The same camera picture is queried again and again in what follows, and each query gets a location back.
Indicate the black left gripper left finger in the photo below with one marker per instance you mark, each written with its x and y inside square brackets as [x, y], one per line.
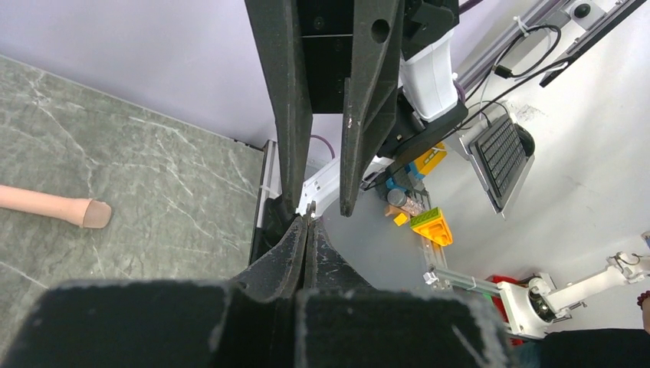
[252, 320]

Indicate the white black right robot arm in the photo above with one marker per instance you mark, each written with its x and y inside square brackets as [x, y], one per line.
[428, 106]

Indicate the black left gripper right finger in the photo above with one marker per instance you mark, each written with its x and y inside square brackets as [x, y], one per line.
[365, 327]

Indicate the beige wooden pestle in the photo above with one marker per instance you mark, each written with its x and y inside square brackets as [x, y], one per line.
[85, 213]

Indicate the grey computer keyboard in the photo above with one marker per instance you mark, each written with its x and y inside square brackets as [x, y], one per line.
[501, 152]

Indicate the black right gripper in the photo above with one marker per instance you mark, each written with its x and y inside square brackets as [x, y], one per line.
[314, 53]

